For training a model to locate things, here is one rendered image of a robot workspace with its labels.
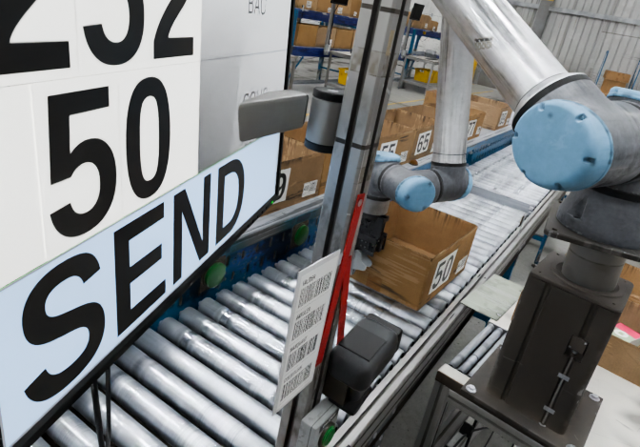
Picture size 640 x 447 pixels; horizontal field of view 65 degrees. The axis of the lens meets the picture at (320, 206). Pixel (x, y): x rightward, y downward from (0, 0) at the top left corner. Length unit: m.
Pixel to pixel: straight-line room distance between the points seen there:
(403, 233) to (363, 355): 1.21
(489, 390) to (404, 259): 0.42
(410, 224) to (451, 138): 0.61
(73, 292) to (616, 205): 0.94
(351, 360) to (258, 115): 0.35
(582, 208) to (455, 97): 0.42
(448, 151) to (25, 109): 1.15
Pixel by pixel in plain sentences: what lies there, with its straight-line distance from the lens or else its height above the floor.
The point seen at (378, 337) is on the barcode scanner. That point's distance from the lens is 0.74.
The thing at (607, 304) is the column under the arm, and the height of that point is 1.08.
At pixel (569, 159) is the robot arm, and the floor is 1.35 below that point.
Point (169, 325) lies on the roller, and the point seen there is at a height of 0.75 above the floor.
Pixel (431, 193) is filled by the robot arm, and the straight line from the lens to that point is 1.28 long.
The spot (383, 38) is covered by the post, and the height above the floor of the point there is 1.48.
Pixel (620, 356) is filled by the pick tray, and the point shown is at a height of 0.80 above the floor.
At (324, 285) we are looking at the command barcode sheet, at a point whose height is 1.20.
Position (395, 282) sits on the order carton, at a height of 0.80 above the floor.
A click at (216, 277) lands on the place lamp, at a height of 0.81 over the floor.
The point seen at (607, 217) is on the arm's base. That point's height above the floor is 1.24.
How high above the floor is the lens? 1.50
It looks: 21 degrees down
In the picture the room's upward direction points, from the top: 11 degrees clockwise
